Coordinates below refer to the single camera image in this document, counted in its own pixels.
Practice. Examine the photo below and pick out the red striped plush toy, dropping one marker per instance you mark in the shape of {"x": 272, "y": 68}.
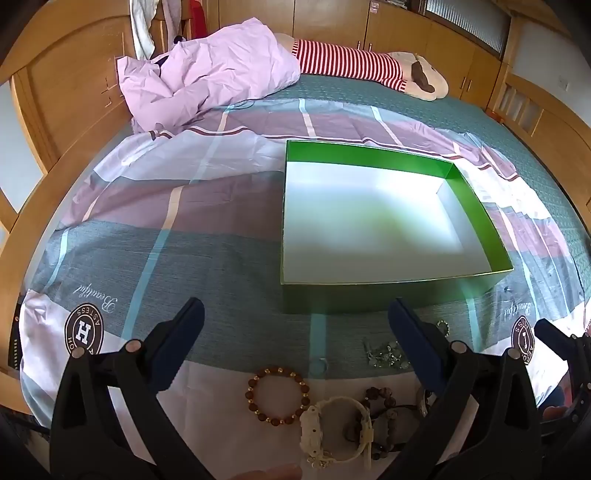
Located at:
{"x": 346, "y": 57}

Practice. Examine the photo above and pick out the small metal loop pendant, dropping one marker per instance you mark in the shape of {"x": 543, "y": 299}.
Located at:
{"x": 325, "y": 364}

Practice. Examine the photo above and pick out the red hanging cloth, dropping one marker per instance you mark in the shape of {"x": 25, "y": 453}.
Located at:
{"x": 197, "y": 14}

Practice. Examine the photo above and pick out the pink quilt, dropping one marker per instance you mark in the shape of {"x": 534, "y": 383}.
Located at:
{"x": 207, "y": 74}

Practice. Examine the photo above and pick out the green cardboard box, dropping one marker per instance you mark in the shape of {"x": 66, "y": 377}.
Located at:
{"x": 369, "y": 221}

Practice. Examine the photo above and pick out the window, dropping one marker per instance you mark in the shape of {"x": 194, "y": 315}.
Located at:
{"x": 466, "y": 18}

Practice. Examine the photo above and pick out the wooden bed footboard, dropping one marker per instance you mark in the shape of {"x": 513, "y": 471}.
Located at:
{"x": 531, "y": 106}

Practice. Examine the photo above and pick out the white wrist watch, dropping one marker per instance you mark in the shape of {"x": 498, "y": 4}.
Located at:
{"x": 310, "y": 424}

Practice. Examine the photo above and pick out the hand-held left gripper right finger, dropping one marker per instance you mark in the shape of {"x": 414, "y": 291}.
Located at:
{"x": 415, "y": 344}

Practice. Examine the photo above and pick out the white hanging cloth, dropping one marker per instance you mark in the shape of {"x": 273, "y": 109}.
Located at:
{"x": 143, "y": 27}

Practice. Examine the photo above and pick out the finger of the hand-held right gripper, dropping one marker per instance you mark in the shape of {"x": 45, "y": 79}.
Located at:
{"x": 551, "y": 333}

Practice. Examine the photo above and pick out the printed patchwork bed sheet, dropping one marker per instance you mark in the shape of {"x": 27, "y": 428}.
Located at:
{"x": 161, "y": 194}

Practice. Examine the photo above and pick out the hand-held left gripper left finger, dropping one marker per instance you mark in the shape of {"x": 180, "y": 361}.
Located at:
{"x": 178, "y": 341}

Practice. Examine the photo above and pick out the wooden bed headboard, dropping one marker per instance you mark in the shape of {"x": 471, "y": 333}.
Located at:
{"x": 69, "y": 92}

